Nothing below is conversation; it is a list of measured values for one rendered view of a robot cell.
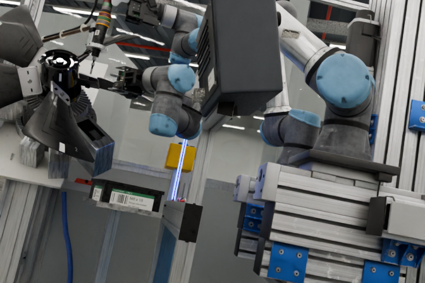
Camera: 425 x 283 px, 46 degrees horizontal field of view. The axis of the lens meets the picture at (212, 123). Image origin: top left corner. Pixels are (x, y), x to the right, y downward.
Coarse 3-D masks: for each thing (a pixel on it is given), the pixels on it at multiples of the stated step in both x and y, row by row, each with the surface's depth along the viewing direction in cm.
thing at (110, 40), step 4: (112, 36) 188; (120, 36) 184; (124, 36) 183; (128, 36) 182; (132, 36) 181; (136, 36) 181; (104, 40) 184; (108, 40) 180; (112, 40) 178; (116, 40) 177; (120, 40) 176; (104, 44) 174; (108, 44) 173; (84, 52) 169; (88, 52) 168; (80, 56) 170
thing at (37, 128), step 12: (48, 96) 146; (48, 108) 143; (60, 108) 148; (36, 120) 136; (48, 120) 140; (60, 120) 144; (72, 120) 151; (24, 132) 131; (36, 132) 134; (48, 132) 137; (60, 132) 140; (72, 132) 146; (48, 144) 134; (72, 144) 142; (84, 144) 147; (72, 156) 138; (84, 156) 142
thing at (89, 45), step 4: (92, 24) 168; (92, 28) 166; (92, 32) 166; (92, 36) 166; (92, 40) 166; (88, 44) 162; (92, 44) 161; (96, 44) 161; (100, 44) 161; (88, 48) 165; (96, 48) 163; (100, 48) 162; (104, 48) 163; (100, 52) 167; (104, 52) 166
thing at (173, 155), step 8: (176, 144) 185; (168, 152) 185; (176, 152) 185; (192, 152) 186; (168, 160) 184; (176, 160) 184; (184, 160) 185; (192, 160) 185; (168, 168) 193; (176, 168) 184; (184, 168) 184; (192, 168) 185
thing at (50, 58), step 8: (48, 56) 158; (56, 56) 158; (64, 56) 159; (72, 56) 160; (48, 64) 155; (56, 64) 155; (64, 64) 156; (72, 64) 158; (48, 72) 153; (56, 72) 153; (64, 72) 154; (72, 72) 156; (40, 80) 158; (48, 80) 155; (56, 80) 155; (64, 80) 156; (72, 80) 158; (48, 88) 160; (64, 88) 158; (72, 88) 164; (80, 88) 166; (40, 96) 159; (72, 96) 162
